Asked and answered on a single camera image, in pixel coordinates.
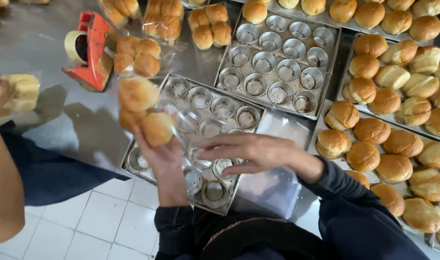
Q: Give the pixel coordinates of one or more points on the person's right hand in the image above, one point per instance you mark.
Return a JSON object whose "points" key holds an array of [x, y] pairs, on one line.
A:
{"points": [[274, 153]]}

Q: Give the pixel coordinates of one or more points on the person's left hand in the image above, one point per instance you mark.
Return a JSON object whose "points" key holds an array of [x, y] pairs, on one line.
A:
{"points": [[166, 159]]}

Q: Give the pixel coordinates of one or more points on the person's left fingers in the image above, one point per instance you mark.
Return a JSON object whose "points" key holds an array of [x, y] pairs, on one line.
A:
{"points": [[142, 141]]}

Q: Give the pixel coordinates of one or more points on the clear plastic bag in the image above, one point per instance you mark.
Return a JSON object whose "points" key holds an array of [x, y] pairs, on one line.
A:
{"points": [[185, 126]]}

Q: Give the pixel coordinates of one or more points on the round bagged bun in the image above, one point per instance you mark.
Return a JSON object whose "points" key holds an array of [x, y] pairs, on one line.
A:
{"points": [[137, 94], [157, 128], [128, 119]]}

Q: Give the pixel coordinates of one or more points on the metal baking tray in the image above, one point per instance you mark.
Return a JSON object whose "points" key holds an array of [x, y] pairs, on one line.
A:
{"points": [[326, 20], [346, 81], [319, 124], [162, 85], [225, 57]]}

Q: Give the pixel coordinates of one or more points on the sealed pack of four buns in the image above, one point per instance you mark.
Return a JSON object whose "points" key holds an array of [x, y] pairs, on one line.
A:
{"points": [[164, 20], [137, 56], [210, 26], [120, 9]]}

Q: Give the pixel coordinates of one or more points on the set of empty baking tins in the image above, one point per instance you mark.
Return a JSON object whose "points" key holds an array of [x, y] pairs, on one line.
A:
{"points": [[264, 62], [223, 107]]}

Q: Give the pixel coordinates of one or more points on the red tape dispenser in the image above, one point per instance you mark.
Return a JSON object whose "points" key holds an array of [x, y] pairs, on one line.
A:
{"points": [[97, 39]]}

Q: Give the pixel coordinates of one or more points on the beige tape roll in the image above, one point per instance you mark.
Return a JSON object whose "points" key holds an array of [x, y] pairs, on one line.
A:
{"points": [[71, 42]]}

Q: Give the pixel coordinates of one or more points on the pack of pale yellow buns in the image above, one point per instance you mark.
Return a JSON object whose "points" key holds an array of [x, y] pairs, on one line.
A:
{"points": [[25, 92]]}

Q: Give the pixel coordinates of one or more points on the stack of clear plastic sheets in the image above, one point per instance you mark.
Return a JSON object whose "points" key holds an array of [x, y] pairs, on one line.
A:
{"points": [[274, 195]]}

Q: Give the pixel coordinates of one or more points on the person's dark clothing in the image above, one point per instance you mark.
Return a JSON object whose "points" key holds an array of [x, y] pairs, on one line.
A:
{"points": [[249, 240]]}

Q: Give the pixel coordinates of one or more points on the batch of golden buns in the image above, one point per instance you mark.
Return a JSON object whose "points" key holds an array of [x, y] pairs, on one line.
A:
{"points": [[370, 14], [389, 77], [371, 130]]}

